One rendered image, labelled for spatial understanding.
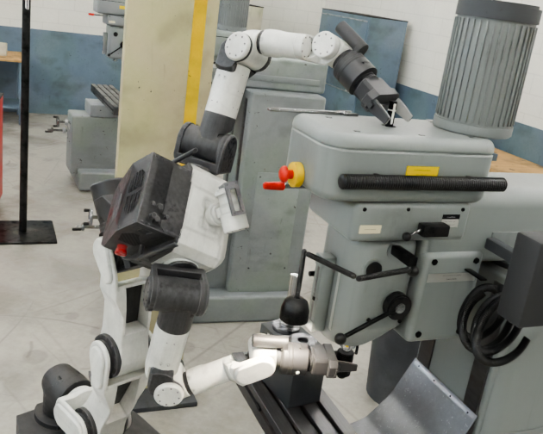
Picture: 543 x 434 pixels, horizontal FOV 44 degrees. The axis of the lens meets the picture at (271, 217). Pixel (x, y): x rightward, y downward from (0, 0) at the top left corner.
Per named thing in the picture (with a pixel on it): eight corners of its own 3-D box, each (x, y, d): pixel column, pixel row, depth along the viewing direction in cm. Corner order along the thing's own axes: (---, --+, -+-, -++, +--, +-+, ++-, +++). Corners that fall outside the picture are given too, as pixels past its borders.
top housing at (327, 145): (321, 204, 151) (333, 133, 146) (277, 170, 173) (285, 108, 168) (489, 205, 169) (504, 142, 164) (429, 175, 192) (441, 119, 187)
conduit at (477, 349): (467, 373, 166) (487, 296, 159) (430, 340, 180) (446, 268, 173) (526, 366, 173) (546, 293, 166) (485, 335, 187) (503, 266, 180)
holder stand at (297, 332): (287, 409, 210) (296, 352, 203) (253, 372, 227) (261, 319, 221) (319, 401, 216) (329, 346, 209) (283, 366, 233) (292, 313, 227)
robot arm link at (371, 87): (384, 116, 173) (356, 85, 178) (408, 88, 168) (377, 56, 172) (357, 119, 164) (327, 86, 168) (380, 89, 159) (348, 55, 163)
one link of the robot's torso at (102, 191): (80, 189, 210) (108, 173, 197) (116, 185, 219) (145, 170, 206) (102, 276, 208) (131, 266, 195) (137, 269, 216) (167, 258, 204)
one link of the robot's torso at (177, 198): (71, 272, 182) (140, 244, 157) (101, 162, 196) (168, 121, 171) (164, 304, 199) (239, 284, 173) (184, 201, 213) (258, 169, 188)
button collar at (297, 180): (295, 190, 159) (298, 165, 157) (284, 182, 164) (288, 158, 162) (302, 190, 160) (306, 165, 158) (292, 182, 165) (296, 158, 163)
